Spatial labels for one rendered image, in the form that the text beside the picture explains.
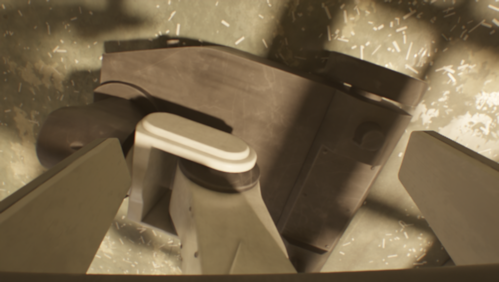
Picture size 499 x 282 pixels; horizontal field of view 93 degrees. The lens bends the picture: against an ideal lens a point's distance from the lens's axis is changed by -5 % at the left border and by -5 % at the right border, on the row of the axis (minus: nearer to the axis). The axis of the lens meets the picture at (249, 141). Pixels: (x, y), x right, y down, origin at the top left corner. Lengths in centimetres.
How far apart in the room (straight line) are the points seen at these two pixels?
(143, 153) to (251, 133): 22
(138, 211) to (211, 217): 19
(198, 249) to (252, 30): 52
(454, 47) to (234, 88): 51
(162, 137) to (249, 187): 16
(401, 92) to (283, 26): 31
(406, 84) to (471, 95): 31
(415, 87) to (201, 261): 43
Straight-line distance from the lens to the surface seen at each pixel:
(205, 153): 39
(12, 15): 107
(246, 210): 37
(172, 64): 55
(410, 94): 51
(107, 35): 84
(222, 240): 32
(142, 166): 43
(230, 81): 51
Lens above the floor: 66
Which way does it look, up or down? 66 degrees down
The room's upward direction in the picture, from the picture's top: 154 degrees counter-clockwise
